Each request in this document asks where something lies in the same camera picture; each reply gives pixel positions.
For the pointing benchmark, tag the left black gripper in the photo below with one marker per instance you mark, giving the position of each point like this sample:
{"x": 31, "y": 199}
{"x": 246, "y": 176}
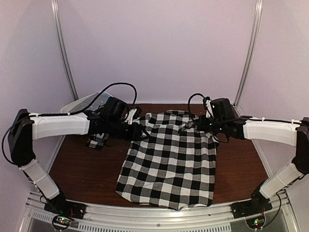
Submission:
{"x": 135, "y": 133}

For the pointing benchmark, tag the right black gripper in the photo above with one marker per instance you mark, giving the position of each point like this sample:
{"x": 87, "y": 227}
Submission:
{"x": 200, "y": 122}

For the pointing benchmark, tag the black white plaid shirt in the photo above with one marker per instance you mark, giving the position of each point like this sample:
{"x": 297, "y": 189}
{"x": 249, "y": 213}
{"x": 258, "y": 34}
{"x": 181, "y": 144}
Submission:
{"x": 173, "y": 167}

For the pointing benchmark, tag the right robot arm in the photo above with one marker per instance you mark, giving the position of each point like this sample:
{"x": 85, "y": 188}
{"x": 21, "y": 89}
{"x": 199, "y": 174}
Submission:
{"x": 294, "y": 133}

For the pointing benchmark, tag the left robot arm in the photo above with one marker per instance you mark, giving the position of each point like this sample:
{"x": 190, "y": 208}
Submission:
{"x": 113, "y": 118}

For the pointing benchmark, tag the white plastic bin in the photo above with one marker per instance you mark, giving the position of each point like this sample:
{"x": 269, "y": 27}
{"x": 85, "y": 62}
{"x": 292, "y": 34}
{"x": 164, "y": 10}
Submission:
{"x": 85, "y": 101}

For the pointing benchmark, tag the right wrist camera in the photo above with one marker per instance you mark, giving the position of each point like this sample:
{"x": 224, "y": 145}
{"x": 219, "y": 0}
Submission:
{"x": 207, "y": 107}

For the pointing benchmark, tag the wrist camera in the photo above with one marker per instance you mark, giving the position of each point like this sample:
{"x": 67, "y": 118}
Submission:
{"x": 207, "y": 107}
{"x": 133, "y": 114}

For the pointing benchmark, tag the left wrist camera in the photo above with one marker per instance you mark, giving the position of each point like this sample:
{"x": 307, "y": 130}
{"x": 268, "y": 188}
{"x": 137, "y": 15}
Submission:
{"x": 133, "y": 114}

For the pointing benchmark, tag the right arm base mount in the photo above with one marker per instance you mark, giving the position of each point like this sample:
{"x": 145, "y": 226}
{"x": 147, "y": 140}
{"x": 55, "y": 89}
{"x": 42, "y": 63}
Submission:
{"x": 249, "y": 208}

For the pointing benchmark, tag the aluminium front rail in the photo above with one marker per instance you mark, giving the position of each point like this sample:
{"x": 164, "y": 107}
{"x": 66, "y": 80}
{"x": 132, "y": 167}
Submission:
{"x": 105, "y": 218}

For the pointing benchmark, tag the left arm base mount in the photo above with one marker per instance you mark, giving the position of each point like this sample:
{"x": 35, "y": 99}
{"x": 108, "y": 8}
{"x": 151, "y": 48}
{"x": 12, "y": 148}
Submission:
{"x": 67, "y": 208}

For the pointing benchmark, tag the right aluminium post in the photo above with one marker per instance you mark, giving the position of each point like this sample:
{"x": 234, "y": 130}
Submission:
{"x": 257, "y": 18}

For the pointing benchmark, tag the aluminium post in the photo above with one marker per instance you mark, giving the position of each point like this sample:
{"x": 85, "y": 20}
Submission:
{"x": 62, "y": 48}
{"x": 257, "y": 18}

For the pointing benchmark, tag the left aluminium post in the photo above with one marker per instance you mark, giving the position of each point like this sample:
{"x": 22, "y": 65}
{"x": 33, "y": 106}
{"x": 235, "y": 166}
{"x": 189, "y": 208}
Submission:
{"x": 62, "y": 48}

